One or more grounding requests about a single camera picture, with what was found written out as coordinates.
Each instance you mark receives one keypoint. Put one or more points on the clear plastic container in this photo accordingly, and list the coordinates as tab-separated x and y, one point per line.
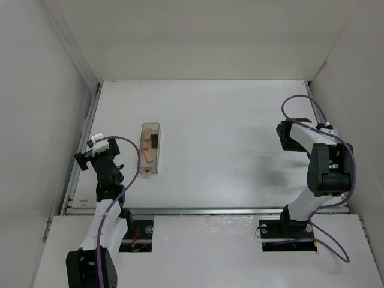
144	165

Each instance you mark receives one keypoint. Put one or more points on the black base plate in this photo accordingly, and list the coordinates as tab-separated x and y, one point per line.
138	239
278	237

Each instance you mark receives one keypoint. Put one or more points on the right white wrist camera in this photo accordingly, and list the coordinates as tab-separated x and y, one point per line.
327	128

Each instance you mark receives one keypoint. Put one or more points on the light wood block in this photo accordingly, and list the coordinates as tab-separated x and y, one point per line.
147	135
148	156
145	145

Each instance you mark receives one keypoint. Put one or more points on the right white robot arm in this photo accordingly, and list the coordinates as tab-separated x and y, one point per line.
330	171

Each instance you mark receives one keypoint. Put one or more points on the dark brown arch block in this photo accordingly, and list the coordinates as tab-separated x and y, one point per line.
154	140

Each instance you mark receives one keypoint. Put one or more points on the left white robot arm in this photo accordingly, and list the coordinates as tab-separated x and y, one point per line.
92	264

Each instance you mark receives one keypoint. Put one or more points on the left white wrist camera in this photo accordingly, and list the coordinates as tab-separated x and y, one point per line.
97	144

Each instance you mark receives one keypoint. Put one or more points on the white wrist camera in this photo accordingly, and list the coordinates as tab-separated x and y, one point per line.
97	144
327	128

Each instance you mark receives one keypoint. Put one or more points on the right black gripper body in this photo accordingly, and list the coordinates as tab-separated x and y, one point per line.
285	135

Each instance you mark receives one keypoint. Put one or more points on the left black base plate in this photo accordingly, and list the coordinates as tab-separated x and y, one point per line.
138	239

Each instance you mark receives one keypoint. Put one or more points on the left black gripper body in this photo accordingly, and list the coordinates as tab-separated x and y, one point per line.
84	159

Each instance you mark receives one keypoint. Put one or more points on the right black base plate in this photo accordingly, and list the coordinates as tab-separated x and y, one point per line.
278	237

